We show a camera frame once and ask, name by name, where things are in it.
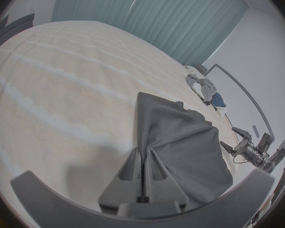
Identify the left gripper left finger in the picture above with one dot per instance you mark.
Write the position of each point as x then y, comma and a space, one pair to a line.
125, 191

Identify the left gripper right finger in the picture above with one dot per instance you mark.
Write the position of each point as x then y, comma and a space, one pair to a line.
160, 191

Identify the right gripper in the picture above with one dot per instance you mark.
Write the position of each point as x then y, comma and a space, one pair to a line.
244, 148

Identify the black T-shirt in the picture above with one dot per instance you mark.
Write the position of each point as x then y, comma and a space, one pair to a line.
180, 151

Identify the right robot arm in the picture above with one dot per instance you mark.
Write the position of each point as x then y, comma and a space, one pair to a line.
263, 160

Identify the pile of clothes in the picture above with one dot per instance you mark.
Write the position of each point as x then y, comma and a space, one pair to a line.
206, 89

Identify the bed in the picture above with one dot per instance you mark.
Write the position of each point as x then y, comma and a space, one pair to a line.
73, 91

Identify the grey bedside table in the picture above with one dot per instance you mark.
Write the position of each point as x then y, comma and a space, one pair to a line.
200, 67

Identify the white printed pillow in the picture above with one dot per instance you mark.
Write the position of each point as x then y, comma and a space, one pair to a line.
191, 69

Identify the blue-green curtain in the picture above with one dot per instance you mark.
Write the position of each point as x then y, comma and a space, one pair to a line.
180, 20
90, 3

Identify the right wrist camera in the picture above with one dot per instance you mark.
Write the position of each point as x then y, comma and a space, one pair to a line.
266, 140

